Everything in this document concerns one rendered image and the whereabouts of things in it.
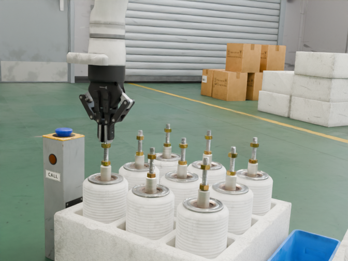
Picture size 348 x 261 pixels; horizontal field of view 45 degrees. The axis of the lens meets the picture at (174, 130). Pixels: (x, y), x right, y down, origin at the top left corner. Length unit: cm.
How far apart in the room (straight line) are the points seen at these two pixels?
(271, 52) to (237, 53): 40
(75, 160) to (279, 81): 282
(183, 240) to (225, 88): 373
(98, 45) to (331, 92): 260
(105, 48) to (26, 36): 489
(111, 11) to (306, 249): 69
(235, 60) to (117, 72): 377
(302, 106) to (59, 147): 266
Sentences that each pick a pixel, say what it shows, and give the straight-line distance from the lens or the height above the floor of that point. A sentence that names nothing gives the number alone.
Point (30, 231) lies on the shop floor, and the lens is 129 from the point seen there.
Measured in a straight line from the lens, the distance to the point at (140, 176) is 95.
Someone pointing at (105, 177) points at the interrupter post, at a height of 26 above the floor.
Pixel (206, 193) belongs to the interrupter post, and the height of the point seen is 28.
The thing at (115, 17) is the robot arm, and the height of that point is 58.
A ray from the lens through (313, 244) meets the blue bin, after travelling 106.
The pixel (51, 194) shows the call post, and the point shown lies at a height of 17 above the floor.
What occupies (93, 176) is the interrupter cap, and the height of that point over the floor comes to 25.
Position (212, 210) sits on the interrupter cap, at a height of 25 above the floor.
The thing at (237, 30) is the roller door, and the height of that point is 83.
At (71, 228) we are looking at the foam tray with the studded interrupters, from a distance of 90.
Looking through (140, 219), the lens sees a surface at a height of 21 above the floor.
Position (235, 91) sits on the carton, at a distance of 446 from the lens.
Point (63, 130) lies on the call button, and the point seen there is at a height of 33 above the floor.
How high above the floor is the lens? 53
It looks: 11 degrees down
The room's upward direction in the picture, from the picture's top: 3 degrees clockwise
